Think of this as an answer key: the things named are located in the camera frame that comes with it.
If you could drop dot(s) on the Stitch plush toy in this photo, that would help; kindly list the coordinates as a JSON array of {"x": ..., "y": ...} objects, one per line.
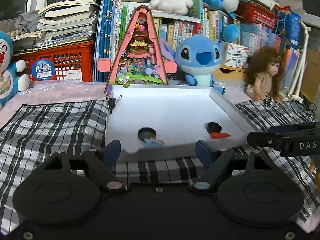
[{"x": 197, "y": 57}]

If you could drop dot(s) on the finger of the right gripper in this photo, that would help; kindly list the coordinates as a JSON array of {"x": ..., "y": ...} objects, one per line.
[
  {"x": 291, "y": 128},
  {"x": 264, "y": 139}
]

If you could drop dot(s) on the black round lid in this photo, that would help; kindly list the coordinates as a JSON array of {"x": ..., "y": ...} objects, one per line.
[{"x": 146, "y": 133}]

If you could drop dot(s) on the black round puck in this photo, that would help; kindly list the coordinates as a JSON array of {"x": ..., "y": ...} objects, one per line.
[{"x": 213, "y": 127}]

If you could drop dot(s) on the brown haired doll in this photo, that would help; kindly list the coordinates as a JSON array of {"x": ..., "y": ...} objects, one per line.
[{"x": 264, "y": 74}]

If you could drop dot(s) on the pink triangular diorama house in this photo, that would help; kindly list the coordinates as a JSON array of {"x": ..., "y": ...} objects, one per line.
[{"x": 139, "y": 60}]

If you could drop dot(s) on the Doraemon plush toy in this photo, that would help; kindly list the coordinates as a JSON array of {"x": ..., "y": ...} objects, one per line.
[{"x": 11, "y": 83}]

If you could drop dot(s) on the binder clip on box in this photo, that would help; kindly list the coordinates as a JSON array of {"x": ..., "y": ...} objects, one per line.
[{"x": 112, "y": 102}]

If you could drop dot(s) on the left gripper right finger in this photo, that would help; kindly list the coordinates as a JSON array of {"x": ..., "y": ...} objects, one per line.
[{"x": 217, "y": 164}]

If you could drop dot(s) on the white pencil pattern box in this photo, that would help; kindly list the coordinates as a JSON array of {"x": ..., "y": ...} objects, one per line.
[{"x": 235, "y": 55}]

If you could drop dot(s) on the blue paper bag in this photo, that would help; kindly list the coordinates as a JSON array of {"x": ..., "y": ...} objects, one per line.
[{"x": 288, "y": 26}]

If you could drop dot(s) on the red basket on shelf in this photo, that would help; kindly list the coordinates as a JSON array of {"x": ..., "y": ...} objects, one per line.
[{"x": 250, "y": 12}]

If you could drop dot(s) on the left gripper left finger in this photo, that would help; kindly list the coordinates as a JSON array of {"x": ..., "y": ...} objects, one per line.
[{"x": 99, "y": 164}]

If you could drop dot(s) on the white shallow cardboard box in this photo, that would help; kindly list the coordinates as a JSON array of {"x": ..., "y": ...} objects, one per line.
[{"x": 178, "y": 114}]

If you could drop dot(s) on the wooden drawer box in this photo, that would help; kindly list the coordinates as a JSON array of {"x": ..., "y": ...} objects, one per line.
[{"x": 227, "y": 73}]

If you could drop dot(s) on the row of books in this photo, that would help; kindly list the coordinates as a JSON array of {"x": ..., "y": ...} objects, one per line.
[{"x": 173, "y": 28}]

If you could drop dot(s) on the blue hair clip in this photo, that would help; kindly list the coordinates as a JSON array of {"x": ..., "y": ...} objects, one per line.
[{"x": 153, "y": 142}]

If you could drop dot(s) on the brown cardboard board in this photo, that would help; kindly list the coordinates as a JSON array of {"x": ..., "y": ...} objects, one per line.
[{"x": 310, "y": 83}]

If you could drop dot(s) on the white lamp stand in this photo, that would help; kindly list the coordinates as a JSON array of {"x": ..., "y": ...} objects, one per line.
[{"x": 294, "y": 90}]

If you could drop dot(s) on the black white plaid cloth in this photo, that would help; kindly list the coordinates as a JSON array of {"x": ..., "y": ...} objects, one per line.
[{"x": 37, "y": 131}]

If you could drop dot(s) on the red toy carrot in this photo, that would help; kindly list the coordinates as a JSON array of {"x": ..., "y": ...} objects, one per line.
[{"x": 218, "y": 135}]

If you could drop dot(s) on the red plastic crate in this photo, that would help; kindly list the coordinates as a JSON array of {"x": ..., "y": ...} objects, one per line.
[{"x": 73, "y": 61}]

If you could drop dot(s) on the stack of books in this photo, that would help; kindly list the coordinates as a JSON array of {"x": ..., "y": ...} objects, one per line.
[{"x": 58, "y": 22}]

